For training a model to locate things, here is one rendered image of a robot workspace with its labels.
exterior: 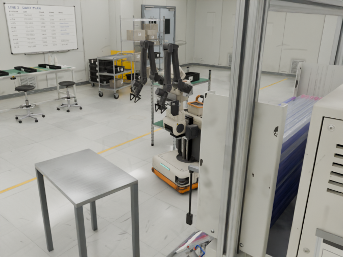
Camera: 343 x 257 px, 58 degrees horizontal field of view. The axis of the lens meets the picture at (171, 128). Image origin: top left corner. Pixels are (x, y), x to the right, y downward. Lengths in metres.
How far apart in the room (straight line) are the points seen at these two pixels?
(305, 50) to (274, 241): 10.59
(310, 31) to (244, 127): 10.65
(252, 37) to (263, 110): 0.13
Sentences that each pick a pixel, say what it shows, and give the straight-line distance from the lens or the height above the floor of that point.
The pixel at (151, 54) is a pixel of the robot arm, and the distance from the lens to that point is 3.30.
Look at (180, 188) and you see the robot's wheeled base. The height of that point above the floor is 0.11.
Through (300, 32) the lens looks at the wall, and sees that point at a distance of 11.25.
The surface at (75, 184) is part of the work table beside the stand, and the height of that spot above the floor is 0.80.
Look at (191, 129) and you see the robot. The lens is 3.30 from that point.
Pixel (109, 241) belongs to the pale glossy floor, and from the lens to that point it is 2.91.
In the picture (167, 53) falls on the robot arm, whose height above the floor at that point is 1.54.
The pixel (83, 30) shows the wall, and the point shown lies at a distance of 9.14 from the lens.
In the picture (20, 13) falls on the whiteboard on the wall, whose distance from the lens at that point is 8.21.
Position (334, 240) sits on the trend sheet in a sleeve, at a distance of 0.62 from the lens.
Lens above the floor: 1.85
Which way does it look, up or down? 20 degrees down
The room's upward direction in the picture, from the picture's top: 1 degrees clockwise
